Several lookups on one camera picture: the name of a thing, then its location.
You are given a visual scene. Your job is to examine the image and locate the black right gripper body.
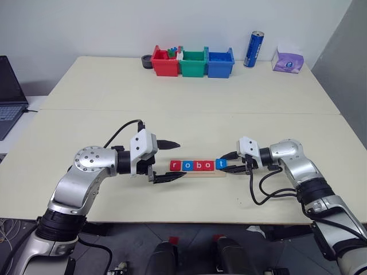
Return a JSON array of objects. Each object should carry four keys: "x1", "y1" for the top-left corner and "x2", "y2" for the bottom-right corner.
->
[{"x1": 236, "y1": 154, "x2": 255, "y2": 175}]

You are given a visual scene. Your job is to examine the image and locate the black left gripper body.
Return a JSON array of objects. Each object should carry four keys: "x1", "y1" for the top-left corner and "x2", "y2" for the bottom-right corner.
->
[{"x1": 136, "y1": 156, "x2": 157, "y2": 184}]

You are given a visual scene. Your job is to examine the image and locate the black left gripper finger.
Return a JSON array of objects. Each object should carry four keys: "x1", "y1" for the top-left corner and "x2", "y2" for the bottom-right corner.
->
[
  {"x1": 157, "y1": 139, "x2": 181, "y2": 151},
  {"x1": 153, "y1": 171, "x2": 187, "y2": 184}
]

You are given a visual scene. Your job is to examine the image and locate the wooden letter tray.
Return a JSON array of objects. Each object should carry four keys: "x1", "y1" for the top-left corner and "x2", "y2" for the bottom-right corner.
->
[{"x1": 169, "y1": 168, "x2": 227, "y2": 178}]

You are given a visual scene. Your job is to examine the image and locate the white paper scrap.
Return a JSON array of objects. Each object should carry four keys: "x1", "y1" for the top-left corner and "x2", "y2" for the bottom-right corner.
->
[{"x1": 247, "y1": 225, "x2": 266, "y2": 237}]

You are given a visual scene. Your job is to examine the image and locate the red plastic bin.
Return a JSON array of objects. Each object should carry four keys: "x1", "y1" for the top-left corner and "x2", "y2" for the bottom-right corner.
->
[{"x1": 151, "y1": 45, "x2": 180, "y2": 77}]

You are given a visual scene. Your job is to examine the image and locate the green plastic bin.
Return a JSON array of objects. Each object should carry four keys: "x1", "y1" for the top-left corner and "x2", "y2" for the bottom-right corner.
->
[{"x1": 178, "y1": 46, "x2": 209, "y2": 78}]

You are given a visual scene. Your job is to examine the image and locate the dark rounded shape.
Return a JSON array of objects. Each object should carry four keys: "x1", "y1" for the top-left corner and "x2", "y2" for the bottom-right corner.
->
[
  {"x1": 214, "y1": 237, "x2": 259, "y2": 275},
  {"x1": 145, "y1": 242, "x2": 179, "y2": 275}
]

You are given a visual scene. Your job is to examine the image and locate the blue plastic bin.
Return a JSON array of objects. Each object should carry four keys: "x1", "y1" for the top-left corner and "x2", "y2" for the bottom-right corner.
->
[{"x1": 205, "y1": 47, "x2": 235, "y2": 78}]

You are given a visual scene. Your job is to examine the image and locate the blue drink can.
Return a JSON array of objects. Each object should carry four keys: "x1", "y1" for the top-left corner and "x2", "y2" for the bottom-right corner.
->
[{"x1": 243, "y1": 30, "x2": 266, "y2": 68}]

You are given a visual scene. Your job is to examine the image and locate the purple tissue box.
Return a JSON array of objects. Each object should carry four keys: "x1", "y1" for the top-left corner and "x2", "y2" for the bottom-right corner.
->
[{"x1": 272, "y1": 44, "x2": 305, "y2": 72}]

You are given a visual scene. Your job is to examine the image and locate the dark grey laptop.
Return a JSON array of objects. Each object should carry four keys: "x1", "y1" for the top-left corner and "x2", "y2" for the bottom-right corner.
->
[{"x1": 0, "y1": 56, "x2": 29, "y2": 141}]

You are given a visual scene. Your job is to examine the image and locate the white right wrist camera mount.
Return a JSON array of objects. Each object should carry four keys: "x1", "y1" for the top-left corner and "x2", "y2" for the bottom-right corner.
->
[{"x1": 236, "y1": 136, "x2": 260, "y2": 168}]

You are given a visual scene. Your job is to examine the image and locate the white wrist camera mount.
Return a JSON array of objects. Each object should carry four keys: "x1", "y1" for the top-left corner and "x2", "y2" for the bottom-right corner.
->
[
  {"x1": 129, "y1": 128, "x2": 158, "y2": 178},
  {"x1": 236, "y1": 136, "x2": 260, "y2": 168}
]

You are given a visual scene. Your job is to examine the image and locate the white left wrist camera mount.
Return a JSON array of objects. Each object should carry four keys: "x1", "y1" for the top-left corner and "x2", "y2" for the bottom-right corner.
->
[{"x1": 129, "y1": 128, "x2": 158, "y2": 178}]

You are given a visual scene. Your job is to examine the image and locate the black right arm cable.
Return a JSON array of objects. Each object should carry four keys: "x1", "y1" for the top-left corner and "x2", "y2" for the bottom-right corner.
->
[{"x1": 248, "y1": 166, "x2": 299, "y2": 206}]

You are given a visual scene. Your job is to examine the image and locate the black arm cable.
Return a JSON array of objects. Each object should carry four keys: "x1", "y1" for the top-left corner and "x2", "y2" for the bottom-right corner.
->
[
  {"x1": 103, "y1": 119, "x2": 145, "y2": 148},
  {"x1": 248, "y1": 166, "x2": 299, "y2": 206}
]

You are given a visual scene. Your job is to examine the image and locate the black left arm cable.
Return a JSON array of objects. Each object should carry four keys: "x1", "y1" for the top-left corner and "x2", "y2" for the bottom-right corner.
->
[{"x1": 103, "y1": 119, "x2": 145, "y2": 148}]

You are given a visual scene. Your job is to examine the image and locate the black cable under table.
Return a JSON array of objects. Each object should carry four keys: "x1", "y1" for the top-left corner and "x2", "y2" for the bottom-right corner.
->
[{"x1": 77, "y1": 237, "x2": 114, "y2": 275}]

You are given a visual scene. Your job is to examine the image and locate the thin white wires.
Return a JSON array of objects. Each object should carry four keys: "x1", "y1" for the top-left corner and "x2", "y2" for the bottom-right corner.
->
[{"x1": 0, "y1": 219, "x2": 21, "y2": 275}]

